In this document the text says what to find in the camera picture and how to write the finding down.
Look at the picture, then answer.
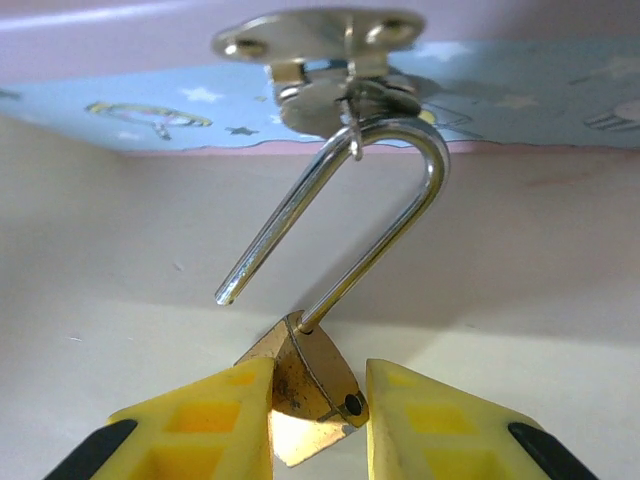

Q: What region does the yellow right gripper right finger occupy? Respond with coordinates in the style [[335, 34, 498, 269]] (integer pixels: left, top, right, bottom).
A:
[[364, 356, 601, 480]]

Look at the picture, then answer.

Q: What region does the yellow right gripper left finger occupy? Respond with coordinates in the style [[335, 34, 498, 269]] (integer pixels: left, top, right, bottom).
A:
[[42, 356, 276, 480]]

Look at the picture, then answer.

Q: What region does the brass padlock with steel shackle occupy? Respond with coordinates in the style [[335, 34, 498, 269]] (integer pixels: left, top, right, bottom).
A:
[[213, 117, 451, 469]]

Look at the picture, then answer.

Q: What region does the small blue printed pouch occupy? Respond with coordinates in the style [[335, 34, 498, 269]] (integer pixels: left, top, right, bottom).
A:
[[0, 39, 640, 157]]

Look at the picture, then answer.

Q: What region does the silver metal box hasp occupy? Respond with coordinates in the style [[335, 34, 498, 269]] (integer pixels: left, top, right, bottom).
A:
[[212, 8, 429, 139]]

